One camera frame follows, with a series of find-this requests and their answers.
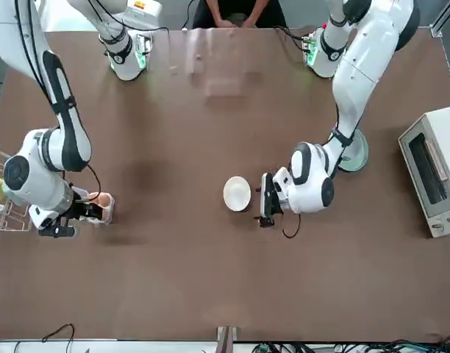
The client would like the black arm base cable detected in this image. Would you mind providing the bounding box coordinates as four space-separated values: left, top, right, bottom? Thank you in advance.
274 24 311 52

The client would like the pale green plate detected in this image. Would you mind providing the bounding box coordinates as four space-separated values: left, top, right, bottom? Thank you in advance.
337 128 370 174

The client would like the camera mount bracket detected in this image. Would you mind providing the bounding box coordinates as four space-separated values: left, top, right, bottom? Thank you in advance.
216 325 239 353

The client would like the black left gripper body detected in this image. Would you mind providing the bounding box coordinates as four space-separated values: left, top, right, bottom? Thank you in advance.
260 172 285 218

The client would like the thin black cable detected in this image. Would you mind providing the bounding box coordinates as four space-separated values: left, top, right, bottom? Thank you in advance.
40 322 76 353

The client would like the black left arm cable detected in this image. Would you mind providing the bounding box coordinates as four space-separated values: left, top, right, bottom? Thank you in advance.
282 104 358 239

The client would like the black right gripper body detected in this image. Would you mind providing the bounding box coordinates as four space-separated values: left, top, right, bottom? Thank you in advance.
61 200 103 223

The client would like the white bowl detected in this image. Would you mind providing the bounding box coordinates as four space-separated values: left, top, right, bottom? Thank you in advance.
223 176 253 213

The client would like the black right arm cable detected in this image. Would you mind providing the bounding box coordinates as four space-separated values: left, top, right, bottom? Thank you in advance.
13 0 101 202

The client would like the person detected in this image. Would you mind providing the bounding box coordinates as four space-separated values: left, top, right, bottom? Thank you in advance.
193 0 288 30

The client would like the white box with orange label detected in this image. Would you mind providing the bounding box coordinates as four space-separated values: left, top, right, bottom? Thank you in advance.
126 0 163 18

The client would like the clear plastic egg carton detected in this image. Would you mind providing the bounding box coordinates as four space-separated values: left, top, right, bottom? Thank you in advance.
71 186 116 227

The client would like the aluminium frame rail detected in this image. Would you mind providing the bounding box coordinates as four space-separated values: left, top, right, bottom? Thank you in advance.
429 18 450 104

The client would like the white toaster oven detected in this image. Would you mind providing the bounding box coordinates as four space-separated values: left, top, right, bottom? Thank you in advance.
397 104 450 239

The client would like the bundle of black cables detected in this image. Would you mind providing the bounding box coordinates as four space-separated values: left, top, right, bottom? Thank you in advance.
253 333 450 353

